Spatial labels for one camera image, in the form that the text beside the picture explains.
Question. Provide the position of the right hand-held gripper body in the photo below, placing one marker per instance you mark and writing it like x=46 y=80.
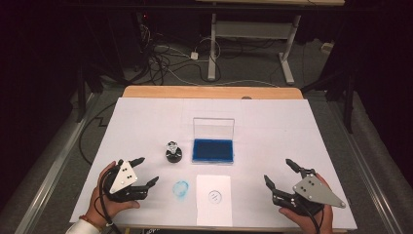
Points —
x=311 y=191

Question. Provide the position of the aluminium floor rail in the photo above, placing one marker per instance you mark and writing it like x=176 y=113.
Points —
x=367 y=169
x=55 y=169

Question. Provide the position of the white metal frame desk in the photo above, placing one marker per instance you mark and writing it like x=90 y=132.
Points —
x=253 y=30

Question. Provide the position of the black round stamp cap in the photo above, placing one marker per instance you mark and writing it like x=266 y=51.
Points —
x=174 y=157

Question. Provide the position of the person's left hand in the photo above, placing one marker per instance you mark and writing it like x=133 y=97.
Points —
x=97 y=204

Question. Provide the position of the blue ink pad clear lid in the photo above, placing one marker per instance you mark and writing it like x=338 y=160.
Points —
x=212 y=151

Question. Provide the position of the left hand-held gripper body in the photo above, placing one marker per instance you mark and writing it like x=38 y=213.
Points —
x=123 y=177

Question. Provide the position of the dark metal stand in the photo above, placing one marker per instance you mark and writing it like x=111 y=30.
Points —
x=81 y=97
x=349 y=104

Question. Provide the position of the person's right hand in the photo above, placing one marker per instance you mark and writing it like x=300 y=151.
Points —
x=308 y=226

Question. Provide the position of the white power adapter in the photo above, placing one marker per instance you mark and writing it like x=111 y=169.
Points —
x=194 y=55

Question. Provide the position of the small beige box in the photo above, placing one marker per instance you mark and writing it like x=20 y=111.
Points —
x=327 y=47

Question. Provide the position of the large white table cover sheet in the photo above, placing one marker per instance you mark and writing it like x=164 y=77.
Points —
x=259 y=130

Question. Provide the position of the small white paper sheet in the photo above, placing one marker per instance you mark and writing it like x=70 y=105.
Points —
x=214 y=214

